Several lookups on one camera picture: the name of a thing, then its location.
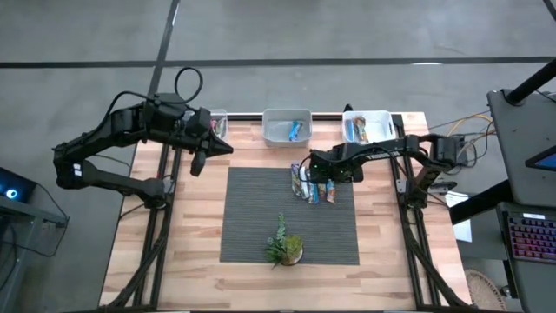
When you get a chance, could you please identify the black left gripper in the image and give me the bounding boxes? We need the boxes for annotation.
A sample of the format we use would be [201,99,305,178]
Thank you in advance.
[184,106,235,177]

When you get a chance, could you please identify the brown granola bar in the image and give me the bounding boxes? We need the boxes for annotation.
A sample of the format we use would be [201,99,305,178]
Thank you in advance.
[354,116,369,143]

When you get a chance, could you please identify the purple and green granola bar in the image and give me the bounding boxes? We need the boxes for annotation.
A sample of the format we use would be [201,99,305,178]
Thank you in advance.
[289,162,303,197]

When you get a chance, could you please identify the clear plastic bin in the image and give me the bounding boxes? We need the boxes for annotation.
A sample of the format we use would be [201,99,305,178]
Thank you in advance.
[210,108,230,148]

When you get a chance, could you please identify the black aluminium crossbar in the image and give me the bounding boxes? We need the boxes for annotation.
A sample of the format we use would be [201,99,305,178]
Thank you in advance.
[228,113,344,122]

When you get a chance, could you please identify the white plastic bin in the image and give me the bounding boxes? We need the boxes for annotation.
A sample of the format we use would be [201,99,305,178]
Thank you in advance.
[341,110,397,144]

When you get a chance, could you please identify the grey plastic bin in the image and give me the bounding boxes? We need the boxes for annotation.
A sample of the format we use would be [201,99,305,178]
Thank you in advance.
[261,108,314,148]

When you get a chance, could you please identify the grey woven placemat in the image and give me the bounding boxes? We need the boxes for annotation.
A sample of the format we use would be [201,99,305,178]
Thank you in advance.
[219,167,361,266]

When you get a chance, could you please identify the potted artificial succulent plant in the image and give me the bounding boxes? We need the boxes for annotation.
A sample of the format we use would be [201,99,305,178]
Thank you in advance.
[263,211,305,270]

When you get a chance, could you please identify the white paper sheet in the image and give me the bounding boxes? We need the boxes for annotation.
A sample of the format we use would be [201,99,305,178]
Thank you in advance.
[443,190,473,243]

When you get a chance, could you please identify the black diagonal strut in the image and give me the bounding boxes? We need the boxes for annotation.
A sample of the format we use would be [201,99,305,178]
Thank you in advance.
[449,178,514,226]

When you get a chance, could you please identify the dark grey desk top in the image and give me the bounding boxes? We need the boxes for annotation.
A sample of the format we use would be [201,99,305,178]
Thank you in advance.
[486,89,556,205]

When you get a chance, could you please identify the wicker basket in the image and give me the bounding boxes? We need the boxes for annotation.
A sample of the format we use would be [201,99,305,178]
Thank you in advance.
[463,268,508,312]

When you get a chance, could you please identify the black computer with blue light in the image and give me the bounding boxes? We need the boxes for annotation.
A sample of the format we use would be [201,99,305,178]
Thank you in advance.
[0,167,38,204]

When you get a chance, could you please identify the backlit computer keyboard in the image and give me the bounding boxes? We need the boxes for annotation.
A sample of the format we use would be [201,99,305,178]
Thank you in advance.
[506,211,556,265]

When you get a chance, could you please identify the blue-screen monitor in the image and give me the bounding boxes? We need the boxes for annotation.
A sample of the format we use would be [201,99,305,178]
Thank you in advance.
[524,145,556,173]

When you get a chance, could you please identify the black pole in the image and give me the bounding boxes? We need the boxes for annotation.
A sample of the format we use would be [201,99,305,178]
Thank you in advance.
[505,56,556,106]

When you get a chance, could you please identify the black keyboard tray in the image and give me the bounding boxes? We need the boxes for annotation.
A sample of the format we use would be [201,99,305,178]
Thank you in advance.
[496,201,556,313]

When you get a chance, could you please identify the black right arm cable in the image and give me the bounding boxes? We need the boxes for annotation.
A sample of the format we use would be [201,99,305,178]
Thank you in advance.
[298,155,314,184]

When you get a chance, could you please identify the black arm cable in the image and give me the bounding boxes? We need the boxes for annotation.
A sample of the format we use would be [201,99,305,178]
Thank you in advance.
[298,155,314,184]
[102,66,204,131]

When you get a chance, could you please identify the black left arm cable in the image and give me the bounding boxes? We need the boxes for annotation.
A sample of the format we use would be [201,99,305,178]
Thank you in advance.
[102,66,204,131]

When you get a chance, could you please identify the black aluminium support frame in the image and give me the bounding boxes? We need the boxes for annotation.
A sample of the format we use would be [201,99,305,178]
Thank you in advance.
[99,113,183,312]
[388,113,473,312]

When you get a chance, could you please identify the yellow cables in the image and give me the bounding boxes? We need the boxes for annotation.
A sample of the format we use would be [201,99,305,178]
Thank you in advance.
[442,111,496,143]

